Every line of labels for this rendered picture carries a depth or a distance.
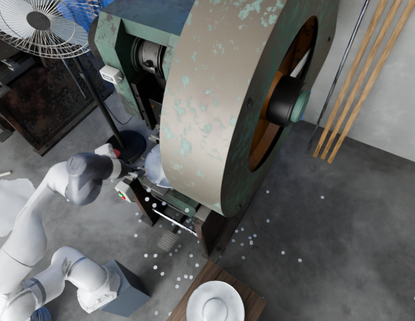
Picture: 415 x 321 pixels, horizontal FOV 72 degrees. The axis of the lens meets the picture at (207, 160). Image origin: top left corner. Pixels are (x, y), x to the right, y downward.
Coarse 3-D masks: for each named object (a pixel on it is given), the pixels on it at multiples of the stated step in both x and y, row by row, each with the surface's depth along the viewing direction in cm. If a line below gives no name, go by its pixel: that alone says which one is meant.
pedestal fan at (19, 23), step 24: (0, 0) 134; (24, 0) 130; (48, 0) 129; (0, 24) 141; (24, 24) 136; (48, 24) 137; (72, 24) 144; (72, 48) 168; (96, 96) 199; (120, 144) 245; (144, 144) 252
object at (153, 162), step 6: (156, 150) 153; (150, 156) 151; (156, 156) 151; (144, 162) 148; (150, 162) 149; (156, 162) 149; (150, 168) 147; (156, 168) 147; (162, 168) 146; (150, 174) 145; (156, 174) 145; (162, 174) 145; (150, 180) 143; (162, 180) 143; (162, 186) 140; (168, 186) 141
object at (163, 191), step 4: (144, 180) 144; (148, 180) 143; (144, 184) 142; (148, 184) 142; (152, 184) 142; (156, 184) 142; (152, 188) 141; (156, 188) 141; (160, 188) 140; (164, 188) 140; (168, 188) 140; (160, 192) 139; (164, 192) 139
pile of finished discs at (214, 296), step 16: (208, 288) 150; (224, 288) 150; (192, 304) 146; (208, 304) 145; (224, 304) 145; (240, 304) 145; (192, 320) 143; (208, 320) 142; (224, 320) 141; (240, 320) 141
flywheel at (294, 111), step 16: (304, 32) 102; (304, 48) 107; (288, 64) 108; (304, 64) 112; (288, 80) 86; (304, 80) 87; (272, 96) 86; (288, 96) 84; (304, 96) 86; (272, 112) 87; (288, 112) 85; (256, 128) 104; (272, 128) 121; (256, 144) 115; (272, 144) 124; (256, 160) 114
